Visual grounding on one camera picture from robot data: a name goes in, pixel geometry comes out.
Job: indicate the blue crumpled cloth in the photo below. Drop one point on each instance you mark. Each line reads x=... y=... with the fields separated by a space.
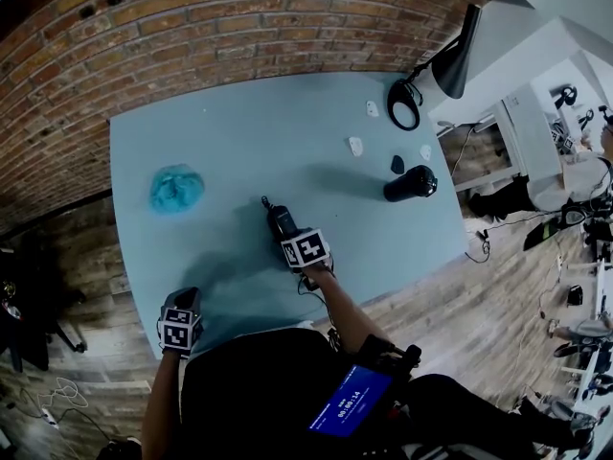
x=177 y=190

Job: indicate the light blue table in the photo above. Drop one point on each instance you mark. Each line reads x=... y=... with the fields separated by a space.
x=230 y=137

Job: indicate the small white plastic piece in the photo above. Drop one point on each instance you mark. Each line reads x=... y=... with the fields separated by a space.
x=372 y=108
x=425 y=153
x=356 y=145

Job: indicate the white desk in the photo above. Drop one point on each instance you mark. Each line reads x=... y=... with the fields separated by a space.
x=527 y=132

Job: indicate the blue-screen phone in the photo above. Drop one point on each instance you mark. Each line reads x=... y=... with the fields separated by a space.
x=352 y=405

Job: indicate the black desk lamp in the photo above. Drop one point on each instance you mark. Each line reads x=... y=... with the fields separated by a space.
x=455 y=65

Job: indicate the black chest mount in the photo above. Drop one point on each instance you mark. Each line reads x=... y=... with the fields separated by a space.
x=390 y=357

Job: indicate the person's right forearm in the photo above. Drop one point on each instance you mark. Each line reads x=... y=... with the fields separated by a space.
x=345 y=305

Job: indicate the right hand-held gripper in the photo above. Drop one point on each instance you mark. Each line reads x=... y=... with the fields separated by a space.
x=306 y=249

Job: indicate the black tumbler bottle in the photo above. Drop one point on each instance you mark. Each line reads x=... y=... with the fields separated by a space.
x=407 y=185

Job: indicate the person's left forearm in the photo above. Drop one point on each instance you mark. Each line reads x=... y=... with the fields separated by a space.
x=160 y=405

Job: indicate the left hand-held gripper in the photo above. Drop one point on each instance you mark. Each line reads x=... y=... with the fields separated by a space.
x=174 y=336

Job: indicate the person's black shirt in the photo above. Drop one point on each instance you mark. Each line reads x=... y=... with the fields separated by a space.
x=258 y=396

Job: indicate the small black plastic piece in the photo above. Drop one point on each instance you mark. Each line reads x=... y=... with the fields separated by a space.
x=397 y=164

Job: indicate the hammer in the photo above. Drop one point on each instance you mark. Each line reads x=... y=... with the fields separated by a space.
x=444 y=126

